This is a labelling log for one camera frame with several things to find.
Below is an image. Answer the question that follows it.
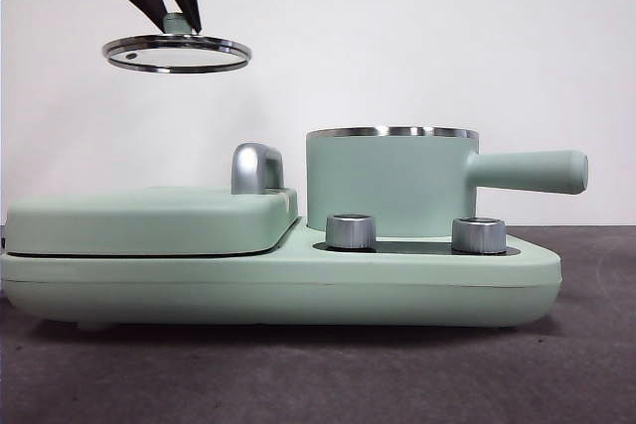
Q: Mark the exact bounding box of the black control panel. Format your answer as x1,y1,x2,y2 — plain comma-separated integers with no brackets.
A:
312,239,509,258

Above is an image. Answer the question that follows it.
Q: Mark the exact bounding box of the silver control knob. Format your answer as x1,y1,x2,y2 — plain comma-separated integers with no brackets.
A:
450,216,508,254
324,213,378,252

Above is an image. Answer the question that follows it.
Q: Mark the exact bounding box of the glass lid with green knob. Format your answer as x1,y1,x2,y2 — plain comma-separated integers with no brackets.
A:
102,13,253,74

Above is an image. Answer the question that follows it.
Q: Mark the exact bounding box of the green breakfast machine base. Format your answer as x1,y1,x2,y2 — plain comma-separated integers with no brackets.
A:
0,214,563,334

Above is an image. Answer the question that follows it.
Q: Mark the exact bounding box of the green steamer pot with handle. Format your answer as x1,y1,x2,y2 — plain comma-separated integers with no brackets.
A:
303,124,590,242

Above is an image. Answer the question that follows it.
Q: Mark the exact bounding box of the green hinged griddle cover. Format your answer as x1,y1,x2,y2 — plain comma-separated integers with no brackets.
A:
3,185,300,258

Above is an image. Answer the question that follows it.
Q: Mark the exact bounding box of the silver griddle cover handle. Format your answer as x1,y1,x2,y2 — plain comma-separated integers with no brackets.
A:
229,143,286,196

